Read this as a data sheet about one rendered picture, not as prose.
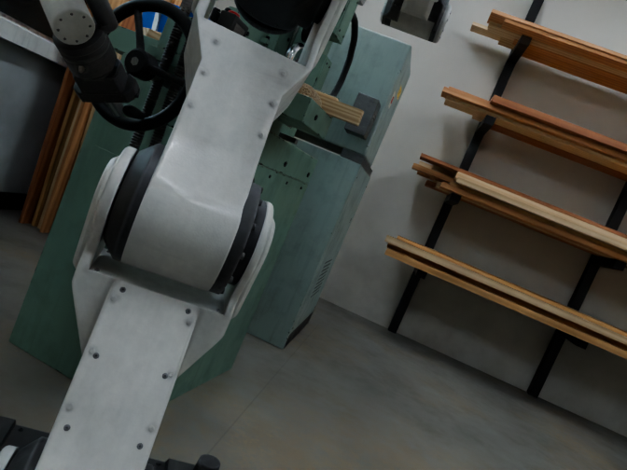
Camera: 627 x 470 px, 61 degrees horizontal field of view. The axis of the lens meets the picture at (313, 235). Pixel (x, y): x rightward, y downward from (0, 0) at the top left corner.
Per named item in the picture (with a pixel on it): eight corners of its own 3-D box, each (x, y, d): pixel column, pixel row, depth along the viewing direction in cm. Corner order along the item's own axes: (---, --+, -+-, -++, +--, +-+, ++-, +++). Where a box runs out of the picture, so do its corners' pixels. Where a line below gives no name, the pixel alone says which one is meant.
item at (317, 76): (284, 83, 158) (299, 45, 157) (291, 89, 165) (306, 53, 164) (312, 93, 155) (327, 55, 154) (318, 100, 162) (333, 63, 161)
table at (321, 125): (75, 28, 129) (83, 5, 129) (146, 69, 159) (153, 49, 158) (290, 112, 114) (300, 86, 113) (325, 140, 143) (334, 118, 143)
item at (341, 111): (160, 49, 151) (165, 36, 151) (163, 52, 153) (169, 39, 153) (356, 124, 135) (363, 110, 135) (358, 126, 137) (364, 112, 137)
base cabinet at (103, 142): (4, 340, 144) (96, 95, 138) (132, 314, 200) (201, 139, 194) (135, 421, 132) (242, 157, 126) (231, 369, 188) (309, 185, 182)
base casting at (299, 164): (98, 96, 138) (110, 63, 137) (202, 139, 194) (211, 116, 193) (243, 158, 127) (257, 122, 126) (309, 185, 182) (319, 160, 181)
